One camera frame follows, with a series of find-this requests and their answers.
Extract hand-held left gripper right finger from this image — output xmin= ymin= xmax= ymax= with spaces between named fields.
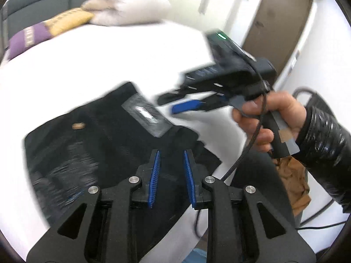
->
xmin=183 ymin=149 xmax=317 ymax=263

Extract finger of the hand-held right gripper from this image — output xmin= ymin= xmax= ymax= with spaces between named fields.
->
xmin=170 ymin=99 xmax=229 ymax=115
xmin=157 ymin=86 xmax=209 ymax=105

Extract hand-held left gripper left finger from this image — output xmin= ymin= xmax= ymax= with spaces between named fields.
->
xmin=26 ymin=149 xmax=161 ymax=263

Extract black pants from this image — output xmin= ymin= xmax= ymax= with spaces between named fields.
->
xmin=23 ymin=82 xmax=223 ymax=226

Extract person's right forearm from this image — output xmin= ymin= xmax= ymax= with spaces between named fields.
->
xmin=295 ymin=105 xmax=351 ymax=215

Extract person's right hand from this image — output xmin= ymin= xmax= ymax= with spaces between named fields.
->
xmin=233 ymin=91 xmax=306 ymax=152

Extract brown door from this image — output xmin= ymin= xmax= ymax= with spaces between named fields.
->
xmin=243 ymin=0 xmax=313 ymax=89

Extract bed with white sheet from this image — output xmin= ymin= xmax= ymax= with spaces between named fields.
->
xmin=0 ymin=19 xmax=242 ymax=263

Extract brown crumpled cloth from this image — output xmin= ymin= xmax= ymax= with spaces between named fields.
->
xmin=274 ymin=156 xmax=311 ymax=217

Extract white pillows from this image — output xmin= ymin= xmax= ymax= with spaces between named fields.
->
xmin=82 ymin=0 xmax=172 ymax=26

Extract yellow pillow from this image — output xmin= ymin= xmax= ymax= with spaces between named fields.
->
xmin=45 ymin=8 xmax=94 ymax=37

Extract purple pillow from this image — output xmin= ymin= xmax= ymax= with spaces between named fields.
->
xmin=8 ymin=23 xmax=52 ymax=61

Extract white wall switch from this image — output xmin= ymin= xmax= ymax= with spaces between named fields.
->
xmin=287 ymin=50 xmax=300 ymax=74

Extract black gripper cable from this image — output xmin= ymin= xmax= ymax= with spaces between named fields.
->
xmin=221 ymin=56 xmax=272 ymax=182

